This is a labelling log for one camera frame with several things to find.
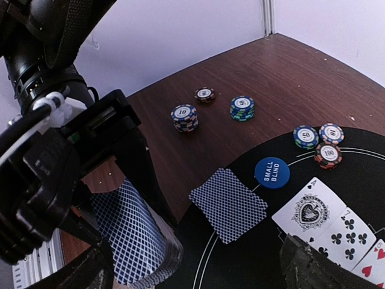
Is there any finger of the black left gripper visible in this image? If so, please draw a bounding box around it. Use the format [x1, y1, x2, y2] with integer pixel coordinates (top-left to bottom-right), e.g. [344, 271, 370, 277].
[60, 208, 103, 246]

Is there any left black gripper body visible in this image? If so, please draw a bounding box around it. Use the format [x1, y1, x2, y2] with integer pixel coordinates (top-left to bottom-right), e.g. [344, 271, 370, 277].
[1, 90, 139, 264]

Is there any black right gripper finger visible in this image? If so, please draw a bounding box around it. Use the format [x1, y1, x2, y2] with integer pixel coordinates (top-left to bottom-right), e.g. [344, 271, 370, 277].
[115, 128, 177, 226]

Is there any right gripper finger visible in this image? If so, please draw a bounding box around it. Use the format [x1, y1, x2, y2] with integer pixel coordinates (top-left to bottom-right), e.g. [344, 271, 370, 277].
[29, 239, 114, 289]
[280, 234, 377, 289]

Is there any seven of clubs card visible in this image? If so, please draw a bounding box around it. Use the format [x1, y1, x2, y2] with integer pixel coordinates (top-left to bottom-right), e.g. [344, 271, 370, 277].
[310, 208, 377, 271]

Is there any ace of spades card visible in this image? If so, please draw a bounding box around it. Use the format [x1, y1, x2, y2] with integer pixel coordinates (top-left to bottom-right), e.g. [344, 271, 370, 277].
[272, 177, 347, 242]

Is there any grey card deck box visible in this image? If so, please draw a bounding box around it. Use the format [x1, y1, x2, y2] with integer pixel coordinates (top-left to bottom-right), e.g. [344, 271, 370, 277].
[91, 179, 183, 288]

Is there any red white poker chip stack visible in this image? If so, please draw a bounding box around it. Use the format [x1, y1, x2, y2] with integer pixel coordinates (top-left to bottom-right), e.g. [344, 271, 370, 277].
[170, 104, 199, 132]

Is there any six of hearts card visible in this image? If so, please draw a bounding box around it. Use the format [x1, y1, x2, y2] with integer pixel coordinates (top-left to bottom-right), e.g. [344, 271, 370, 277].
[352, 239, 385, 288]

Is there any face down card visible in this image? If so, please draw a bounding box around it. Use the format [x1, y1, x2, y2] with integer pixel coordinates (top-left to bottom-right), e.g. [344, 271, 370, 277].
[189, 168, 268, 244]

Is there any dark red poker chip stack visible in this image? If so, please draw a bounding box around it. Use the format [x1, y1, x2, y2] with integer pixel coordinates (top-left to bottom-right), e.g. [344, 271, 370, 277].
[194, 87, 216, 103]

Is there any blue small blind button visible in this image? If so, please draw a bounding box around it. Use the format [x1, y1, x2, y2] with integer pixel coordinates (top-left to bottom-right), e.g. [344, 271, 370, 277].
[254, 157, 291, 190]

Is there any green poker chip stack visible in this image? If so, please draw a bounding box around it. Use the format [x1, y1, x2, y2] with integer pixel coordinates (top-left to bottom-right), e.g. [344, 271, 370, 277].
[230, 96, 254, 122]

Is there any blue green fifty chip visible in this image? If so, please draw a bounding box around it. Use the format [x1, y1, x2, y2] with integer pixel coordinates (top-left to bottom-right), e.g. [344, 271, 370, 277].
[293, 125, 319, 150]

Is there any blue orange ten chip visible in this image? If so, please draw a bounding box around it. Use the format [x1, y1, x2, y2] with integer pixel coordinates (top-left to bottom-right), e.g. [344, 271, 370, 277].
[319, 123, 345, 145]

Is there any round black poker mat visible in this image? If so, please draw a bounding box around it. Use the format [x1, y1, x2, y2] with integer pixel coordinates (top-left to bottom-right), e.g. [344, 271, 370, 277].
[161, 127, 384, 288]

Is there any aluminium front rail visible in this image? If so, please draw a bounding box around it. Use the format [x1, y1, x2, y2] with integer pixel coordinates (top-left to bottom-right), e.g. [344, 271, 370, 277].
[12, 229, 65, 289]

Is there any left aluminium frame post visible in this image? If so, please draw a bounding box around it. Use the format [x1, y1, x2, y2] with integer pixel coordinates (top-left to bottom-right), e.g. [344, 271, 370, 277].
[261, 0, 275, 37]

